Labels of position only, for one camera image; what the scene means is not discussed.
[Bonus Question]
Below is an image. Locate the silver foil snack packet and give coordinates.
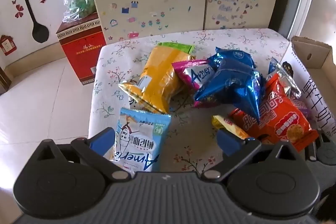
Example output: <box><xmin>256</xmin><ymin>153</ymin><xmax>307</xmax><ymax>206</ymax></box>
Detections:
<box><xmin>268</xmin><ymin>57</ymin><xmax>302</xmax><ymax>98</ymax></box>

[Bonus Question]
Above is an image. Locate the light blue white snack packet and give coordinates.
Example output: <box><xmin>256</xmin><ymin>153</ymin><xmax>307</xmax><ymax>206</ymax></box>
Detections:
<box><xmin>110</xmin><ymin>108</ymin><xmax>172</xmax><ymax>172</ymax></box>

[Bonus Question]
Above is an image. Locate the red flower wall decal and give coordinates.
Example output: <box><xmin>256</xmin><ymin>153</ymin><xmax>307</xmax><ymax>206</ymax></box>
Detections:
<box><xmin>12</xmin><ymin>0</ymin><xmax>25</xmax><ymax>18</ymax></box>

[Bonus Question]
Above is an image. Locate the pink white snack packet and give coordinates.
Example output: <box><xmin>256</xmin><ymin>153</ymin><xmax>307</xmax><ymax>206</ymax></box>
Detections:
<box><xmin>172</xmin><ymin>60</ymin><xmax>218</xmax><ymax>109</ymax></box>

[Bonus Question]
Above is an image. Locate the green snack packet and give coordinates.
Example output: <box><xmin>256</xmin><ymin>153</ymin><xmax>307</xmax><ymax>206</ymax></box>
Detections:
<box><xmin>157</xmin><ymin>42</ymin><xmax>196</xmax><ymax>54</ymax></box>

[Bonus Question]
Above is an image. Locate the small golden snack packet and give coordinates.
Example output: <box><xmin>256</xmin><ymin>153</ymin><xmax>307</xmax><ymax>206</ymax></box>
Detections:
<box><xmin>212</xmin><ymin>115</ymin><xmax>251</xmax><ymax>140</ymax></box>

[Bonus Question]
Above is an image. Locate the large yellow snack packet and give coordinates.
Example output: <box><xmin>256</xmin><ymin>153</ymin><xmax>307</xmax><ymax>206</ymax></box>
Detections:
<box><xmin>118</xmin><ymin>45</ymin><xmax>197</xmax><ymax>114</ymax></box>

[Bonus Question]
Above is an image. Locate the cardboard box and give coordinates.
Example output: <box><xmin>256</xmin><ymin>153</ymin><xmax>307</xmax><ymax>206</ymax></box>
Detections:
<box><xmin>281</xmin><ymin>35</ymin><xmax>336</xmax><ymax>140</ymax></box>

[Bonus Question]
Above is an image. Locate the red carton box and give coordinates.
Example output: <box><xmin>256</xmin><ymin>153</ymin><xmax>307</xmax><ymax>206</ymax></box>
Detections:
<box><xmin>56</xmin><ymin>14</ymin><xmax>107</xmax><ymax>86</ymax></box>

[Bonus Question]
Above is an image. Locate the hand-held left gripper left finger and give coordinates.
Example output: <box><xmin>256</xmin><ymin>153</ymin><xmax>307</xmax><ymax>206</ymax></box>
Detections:
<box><xmin>26</xmin><ymin>127</ymin><xmax>133</xmax><ymax>184</ymax></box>

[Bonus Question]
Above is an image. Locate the red orange snack packet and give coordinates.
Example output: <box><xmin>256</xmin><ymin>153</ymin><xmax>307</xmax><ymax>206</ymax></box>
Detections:
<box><xmin>228</xmin><ymin>73</ymin><xmax>319</xmax><ymax>152</ymax></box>

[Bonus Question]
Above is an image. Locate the red wall socket sticker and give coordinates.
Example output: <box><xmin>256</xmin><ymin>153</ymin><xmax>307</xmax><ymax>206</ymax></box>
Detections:
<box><xmin>0</xmin><ymin>34</ymin><xmax>17</xmax><ymax>56</ymax></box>

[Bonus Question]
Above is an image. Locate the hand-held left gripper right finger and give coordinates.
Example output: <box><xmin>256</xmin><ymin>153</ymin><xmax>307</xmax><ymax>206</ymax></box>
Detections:
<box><xmin>201</xmin><ymin>127</ymin><xmax>305</xmax><ymax>182</ymax></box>

